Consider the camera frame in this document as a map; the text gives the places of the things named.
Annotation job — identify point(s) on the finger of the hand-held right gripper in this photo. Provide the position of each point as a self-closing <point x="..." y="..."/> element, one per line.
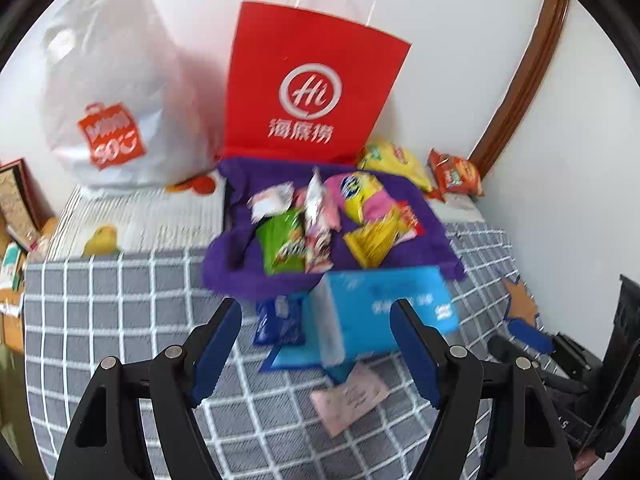
<point x="510" y="352"/>
<point x="530" y="337"/>

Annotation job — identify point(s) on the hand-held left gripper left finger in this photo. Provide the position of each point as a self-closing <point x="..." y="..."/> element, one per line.
<point x="217" y="350"/>

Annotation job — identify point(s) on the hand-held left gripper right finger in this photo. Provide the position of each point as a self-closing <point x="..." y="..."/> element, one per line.
<point x="415" y="350"/>

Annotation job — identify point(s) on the purple fabric bag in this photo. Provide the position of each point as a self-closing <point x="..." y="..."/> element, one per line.
<point x="430" y="240"/>

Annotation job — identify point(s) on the green snack packet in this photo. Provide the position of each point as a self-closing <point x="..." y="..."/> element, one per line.
<point x="280" y="240"/>

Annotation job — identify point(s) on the pink peach snack packet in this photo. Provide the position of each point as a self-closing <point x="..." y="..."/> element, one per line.
<point x="334" y="212"/>

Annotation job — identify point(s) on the blue tissue pack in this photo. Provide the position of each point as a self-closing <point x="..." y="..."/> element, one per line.
<point x="380" y="305"/>

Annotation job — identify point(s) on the small blue snack packet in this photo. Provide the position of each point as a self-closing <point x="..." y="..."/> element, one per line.
<point x="277" y="325"/>

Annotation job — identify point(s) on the pale pink flat packet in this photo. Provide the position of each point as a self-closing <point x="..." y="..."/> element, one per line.
<point x="350" y="400"/>

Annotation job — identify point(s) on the grey checked blanket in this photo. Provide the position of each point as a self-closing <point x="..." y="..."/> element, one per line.
<point x="125" y="300"/>

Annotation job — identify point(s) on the small red snack packet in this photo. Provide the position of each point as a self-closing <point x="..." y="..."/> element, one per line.
<point x="412" y="220"/>

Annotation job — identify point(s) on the dark multicoloured snack packet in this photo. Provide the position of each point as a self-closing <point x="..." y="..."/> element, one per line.
<point x="318" y="255"/>

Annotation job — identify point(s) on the pink and yellow snack packet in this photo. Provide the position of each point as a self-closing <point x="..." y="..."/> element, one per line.
<point x="357" y="195"/>

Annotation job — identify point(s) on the orange chips bag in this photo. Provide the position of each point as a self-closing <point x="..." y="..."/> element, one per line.
<point x="457" y="175"/>

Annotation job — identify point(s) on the small white snack packet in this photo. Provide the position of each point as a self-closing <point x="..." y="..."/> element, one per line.
<point x="315" y="200"/>

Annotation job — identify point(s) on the yellow chips bag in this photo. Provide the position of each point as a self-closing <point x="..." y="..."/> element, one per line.
<point x="395" y="160"/>

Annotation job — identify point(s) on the green and white small box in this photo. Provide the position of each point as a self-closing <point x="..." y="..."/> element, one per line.
<point x="12" y="265"/>

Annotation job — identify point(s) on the dark red patterned box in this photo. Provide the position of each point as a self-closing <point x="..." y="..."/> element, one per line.
<point x="20" y="195"/>

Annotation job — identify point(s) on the white plastic bag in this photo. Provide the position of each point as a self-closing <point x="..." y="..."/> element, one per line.
<point x="110" y="60"/>

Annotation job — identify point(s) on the red paper bag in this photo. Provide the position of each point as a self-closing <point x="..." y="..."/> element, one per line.
<point x="300" y="45"/>

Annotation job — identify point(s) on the brown wooden door frame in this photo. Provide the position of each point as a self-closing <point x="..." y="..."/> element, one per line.
<point x="530" y="70"/>

